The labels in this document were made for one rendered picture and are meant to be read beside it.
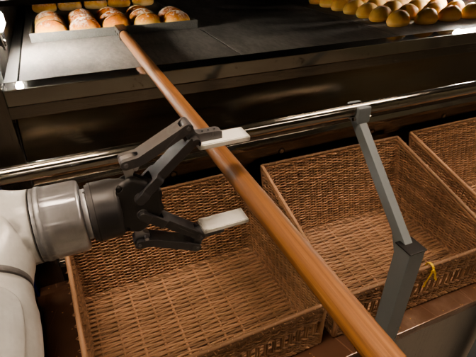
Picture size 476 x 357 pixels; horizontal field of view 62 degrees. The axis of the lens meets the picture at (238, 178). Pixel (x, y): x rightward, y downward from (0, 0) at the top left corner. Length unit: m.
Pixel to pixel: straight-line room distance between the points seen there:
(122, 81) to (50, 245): 0.63
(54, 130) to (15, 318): 0.73
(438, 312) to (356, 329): 0.93
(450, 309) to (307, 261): 0.93
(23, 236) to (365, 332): 0.36
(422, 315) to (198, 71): 0.91
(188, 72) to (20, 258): 0.73
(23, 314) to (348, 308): 0.30
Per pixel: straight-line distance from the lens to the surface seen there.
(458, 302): 1.35
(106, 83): 1.05
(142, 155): 0.49
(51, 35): 1.47
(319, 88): 1.31
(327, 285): 0.40
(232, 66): 1.12
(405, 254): 0.87
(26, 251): 0.49
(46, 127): 1.10
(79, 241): 0.50
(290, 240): 0.44
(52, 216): 0.49
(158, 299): 1.21
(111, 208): 0.49
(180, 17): 1.53
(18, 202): 0.50
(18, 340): 0.42
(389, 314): 0.99
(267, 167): 1.27
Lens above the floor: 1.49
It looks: 33 degrees down
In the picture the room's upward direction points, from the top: straight up
